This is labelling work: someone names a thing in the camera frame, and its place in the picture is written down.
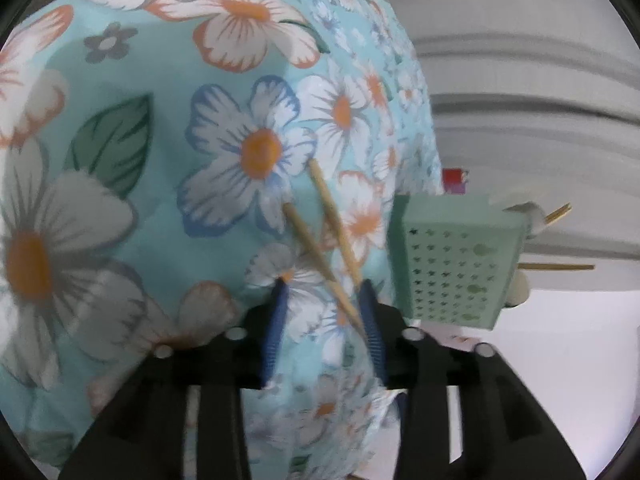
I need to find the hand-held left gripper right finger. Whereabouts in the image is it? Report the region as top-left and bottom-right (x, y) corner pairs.
(360, 280), (587, 480)

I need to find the green perforated utensil holder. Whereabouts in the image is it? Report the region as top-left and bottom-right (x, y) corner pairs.
(388, 193), (529, 332)

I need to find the light blue floral tablecloth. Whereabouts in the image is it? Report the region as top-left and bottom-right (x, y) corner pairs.
(0, 0), (447, 480)

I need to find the grey curtain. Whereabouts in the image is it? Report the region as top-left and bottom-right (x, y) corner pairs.
(300, 0), (640, 292)

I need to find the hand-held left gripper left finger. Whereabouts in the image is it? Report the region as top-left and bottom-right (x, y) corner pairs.
(60, 280), (289, 480)

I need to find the cream plastic rice spoon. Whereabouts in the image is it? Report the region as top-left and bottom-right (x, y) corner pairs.
(489, 189), (547, 237)
(506, 272), (532, 309)

